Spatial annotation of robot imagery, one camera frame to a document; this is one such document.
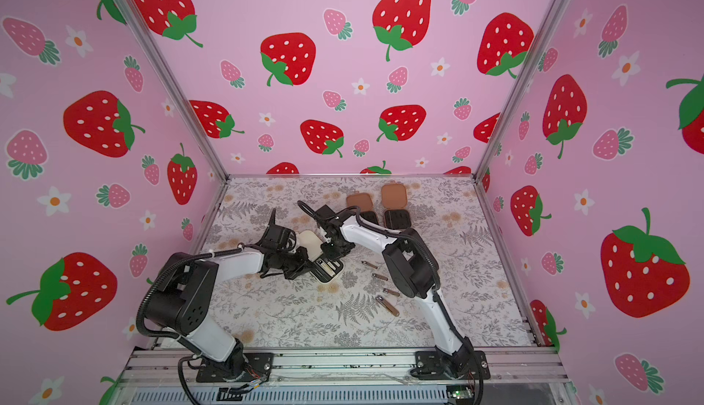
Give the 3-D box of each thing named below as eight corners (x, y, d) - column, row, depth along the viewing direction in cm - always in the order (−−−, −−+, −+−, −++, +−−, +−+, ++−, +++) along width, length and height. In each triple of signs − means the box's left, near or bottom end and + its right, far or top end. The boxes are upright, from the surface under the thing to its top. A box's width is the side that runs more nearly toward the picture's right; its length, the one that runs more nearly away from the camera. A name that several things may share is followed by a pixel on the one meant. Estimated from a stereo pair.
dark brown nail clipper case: (383, 228, 106) (383, 221, 103) (381, 191, 119) (381, 183, 115) (409, 228, 106) (411, 221, 103) (404, 191, 119) (405, 183, 115)
